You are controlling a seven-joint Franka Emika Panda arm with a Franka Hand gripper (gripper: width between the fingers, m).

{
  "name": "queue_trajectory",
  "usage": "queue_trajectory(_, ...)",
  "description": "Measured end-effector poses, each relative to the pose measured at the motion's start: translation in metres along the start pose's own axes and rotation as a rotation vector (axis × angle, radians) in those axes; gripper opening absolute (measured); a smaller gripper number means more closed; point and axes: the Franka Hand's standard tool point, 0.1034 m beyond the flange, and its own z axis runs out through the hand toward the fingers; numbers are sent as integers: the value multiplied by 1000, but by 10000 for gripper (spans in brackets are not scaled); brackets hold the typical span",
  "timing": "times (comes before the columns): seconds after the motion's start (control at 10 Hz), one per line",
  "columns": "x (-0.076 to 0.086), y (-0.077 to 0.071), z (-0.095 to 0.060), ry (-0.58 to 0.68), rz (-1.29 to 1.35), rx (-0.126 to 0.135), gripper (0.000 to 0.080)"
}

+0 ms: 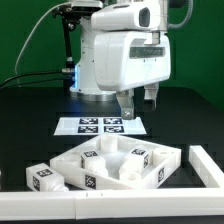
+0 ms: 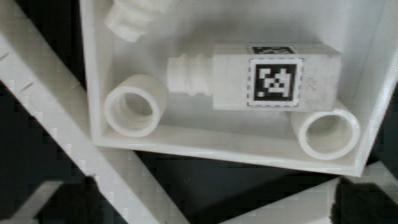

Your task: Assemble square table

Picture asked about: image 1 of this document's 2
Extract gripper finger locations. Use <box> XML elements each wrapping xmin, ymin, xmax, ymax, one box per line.
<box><xmin>116</xmin><ymin>89</ymin><xmax>135</xmax><ymax>120</ymax></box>
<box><xmin>144</xmin><ymin>83</ymin><xmax>159</xmax><ymax>111</ymax></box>

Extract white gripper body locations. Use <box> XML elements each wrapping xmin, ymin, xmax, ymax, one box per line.
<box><xmin>94</xmin><ymin>31</ymin><xmax>171</xmax><ymax>91</ymax></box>

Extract white square tabletop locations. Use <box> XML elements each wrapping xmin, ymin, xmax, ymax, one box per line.
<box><xmin>50</xmin><ymin>134</ymin><xmax>181</xmax><ymax>190</ymax></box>

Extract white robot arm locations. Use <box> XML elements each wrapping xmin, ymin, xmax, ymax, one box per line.
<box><xmin>71</xmin><ymin>0</ymin><xmax>193</xmax><ymax>120</ymax></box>

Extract white sheet with tags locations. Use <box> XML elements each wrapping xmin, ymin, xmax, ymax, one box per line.
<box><xmin>54</xmin><ymin>117</ymin><xmax>146</xmax><ymax>136</ymax></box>

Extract white L-shaped fence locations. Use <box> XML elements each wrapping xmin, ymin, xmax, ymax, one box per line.
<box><xmin>0</xmin><ymin>145</ymin><xmax>224</xmax><ymax>221</ymax></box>

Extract black camera stand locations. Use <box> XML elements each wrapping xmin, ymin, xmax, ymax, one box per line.
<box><xmin>52</xmin><ymin>0</ymin><xmax>103</xmax><ymax>90</ymax></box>

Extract white cable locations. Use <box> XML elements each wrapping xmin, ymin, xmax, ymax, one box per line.
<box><xmin>14</xmin><ymin>1</ymin><xmax>72</xmax><ymax>87</ymax></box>

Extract black cables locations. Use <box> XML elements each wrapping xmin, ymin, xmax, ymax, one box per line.
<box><xmin>0</xmin><ymin>69</ymin><xmax>68</xmax><ymax>89</ymax></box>

